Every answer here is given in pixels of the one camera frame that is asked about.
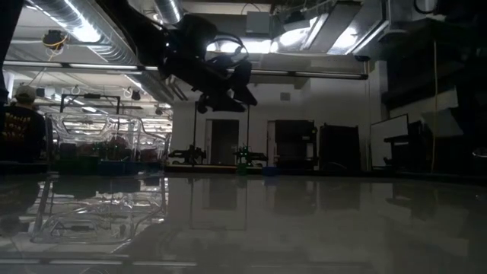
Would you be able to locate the long black light rail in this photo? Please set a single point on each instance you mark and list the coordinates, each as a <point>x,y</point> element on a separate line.
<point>304,74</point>

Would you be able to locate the round black lamp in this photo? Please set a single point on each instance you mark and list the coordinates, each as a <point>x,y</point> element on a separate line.
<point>135,95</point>
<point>41,92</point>

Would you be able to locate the bright ceiling light panel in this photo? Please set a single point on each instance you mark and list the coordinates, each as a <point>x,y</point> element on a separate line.
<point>258,46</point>

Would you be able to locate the small green block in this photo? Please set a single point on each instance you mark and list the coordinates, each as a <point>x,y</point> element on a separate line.
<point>78,165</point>
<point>242,168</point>

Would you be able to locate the clear plastic tray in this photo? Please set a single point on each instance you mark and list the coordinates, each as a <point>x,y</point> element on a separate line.
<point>481,153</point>
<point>114,129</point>

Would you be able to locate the black ceiling camera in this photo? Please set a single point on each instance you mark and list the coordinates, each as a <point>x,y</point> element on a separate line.
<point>361,58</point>

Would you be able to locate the dark door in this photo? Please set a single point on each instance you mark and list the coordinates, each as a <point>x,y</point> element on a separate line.
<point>224,139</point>

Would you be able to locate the grey wall vent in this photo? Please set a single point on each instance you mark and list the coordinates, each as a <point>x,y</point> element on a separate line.
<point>285,96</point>

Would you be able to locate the distant black robot table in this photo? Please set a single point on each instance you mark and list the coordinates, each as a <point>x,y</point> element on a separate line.
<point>190,155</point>

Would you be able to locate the person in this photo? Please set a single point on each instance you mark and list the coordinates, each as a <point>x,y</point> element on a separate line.
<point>21,129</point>

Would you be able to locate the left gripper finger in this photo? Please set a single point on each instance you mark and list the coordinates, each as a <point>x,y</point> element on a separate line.
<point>224,104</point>
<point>245,91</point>

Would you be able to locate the small blue block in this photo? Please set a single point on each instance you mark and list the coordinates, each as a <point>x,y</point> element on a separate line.
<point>111,167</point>
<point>271,171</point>

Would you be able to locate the grey tilted panel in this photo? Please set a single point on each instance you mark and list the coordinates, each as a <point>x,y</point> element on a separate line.
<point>443,123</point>

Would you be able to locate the silver round duct pipe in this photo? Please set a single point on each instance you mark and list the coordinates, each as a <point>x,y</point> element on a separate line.
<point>169,9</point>

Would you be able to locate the silver spiral air duct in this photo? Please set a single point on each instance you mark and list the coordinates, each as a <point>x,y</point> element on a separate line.
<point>95,38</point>

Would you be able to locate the grey duct box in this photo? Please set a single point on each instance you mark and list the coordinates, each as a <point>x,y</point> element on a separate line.
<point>258,22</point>

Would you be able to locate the whiteboard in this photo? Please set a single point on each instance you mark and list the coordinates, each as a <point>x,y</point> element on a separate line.
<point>388,139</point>

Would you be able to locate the shiny metal air duct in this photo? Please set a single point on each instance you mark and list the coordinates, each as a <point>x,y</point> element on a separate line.
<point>342,26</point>

